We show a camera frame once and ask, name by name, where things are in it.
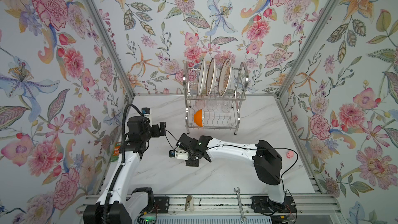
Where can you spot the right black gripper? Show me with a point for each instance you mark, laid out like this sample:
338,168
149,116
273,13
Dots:
191,164

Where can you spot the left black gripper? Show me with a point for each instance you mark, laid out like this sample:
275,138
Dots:
162,129

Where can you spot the orange bowl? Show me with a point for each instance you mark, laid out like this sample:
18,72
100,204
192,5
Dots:
198,118

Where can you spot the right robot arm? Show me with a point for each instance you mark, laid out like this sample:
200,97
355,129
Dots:
264,158

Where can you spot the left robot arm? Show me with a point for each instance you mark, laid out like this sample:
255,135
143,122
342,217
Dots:
114,206

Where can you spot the steel two-tier dish rack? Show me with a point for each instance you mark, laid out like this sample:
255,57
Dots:
220,112

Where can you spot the green snack packet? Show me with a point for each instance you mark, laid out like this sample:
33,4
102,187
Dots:
116,152

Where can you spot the middle orange striped plate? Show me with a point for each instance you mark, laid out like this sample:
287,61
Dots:
211,77

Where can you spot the orange striped plate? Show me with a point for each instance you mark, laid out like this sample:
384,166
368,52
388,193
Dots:
211,77
224,77

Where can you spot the left white patterned plate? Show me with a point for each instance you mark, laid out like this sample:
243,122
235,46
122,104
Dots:
202,77

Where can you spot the right orange striped plate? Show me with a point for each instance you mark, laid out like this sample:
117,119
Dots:
224,77

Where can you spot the silver open-end wrench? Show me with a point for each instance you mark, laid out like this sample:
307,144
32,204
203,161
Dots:
243,218

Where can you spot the small pink toy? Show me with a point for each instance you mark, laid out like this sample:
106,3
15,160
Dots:
290,154

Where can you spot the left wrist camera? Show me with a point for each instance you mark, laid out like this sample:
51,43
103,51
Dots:
147,113

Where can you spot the small metal bracket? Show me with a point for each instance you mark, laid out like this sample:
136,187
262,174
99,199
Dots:
188,202

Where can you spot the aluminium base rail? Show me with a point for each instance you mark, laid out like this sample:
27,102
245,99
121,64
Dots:
223,205

